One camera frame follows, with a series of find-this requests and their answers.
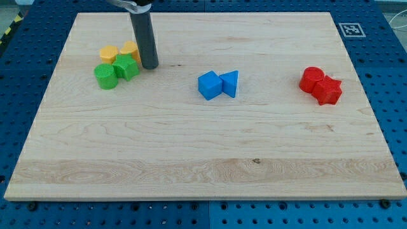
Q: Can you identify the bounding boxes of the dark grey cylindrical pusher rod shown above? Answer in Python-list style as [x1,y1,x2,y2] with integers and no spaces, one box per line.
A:
[130,4,159,69]

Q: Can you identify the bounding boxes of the silver clamp above rod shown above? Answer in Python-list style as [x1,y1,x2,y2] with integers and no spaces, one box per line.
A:
[106,0,152,14]

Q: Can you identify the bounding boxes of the green star block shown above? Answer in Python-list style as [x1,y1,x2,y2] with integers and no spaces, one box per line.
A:
[112,54,139,81]

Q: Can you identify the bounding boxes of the green cylinder block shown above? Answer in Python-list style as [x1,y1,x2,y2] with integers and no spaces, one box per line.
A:
[93,64,118,90]

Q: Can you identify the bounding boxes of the red star block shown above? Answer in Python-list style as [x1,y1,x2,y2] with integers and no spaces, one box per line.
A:
[311,75,342,106]

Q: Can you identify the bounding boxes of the yellow heart block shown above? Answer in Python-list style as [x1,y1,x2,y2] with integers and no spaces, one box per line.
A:
[120,41,141,64]

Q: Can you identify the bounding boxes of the yellow hexagon block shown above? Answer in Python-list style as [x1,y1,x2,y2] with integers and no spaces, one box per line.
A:
[99,45,119,64]

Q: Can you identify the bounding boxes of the blue cube block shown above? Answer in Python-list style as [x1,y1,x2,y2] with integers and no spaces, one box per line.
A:
[198,71,223,101]

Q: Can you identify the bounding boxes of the blue triangle block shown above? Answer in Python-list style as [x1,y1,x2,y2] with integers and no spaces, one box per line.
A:
[219,71,239,98]

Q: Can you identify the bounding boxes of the black yellow hazard tape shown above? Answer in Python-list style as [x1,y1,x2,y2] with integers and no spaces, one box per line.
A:
[1,12,24,47]

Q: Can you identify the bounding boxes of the wooden board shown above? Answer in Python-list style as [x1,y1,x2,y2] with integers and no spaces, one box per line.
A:
[4,12,406,202]

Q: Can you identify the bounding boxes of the red cylinder block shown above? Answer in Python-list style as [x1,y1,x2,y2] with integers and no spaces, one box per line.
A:
[299,66,325,94]

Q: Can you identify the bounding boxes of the white fiducial marker tag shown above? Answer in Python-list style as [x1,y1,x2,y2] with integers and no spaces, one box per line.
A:
[338,22,366,38]

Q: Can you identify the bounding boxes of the white cable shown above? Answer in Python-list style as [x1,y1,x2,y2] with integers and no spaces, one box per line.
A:
[388,8,407,34]

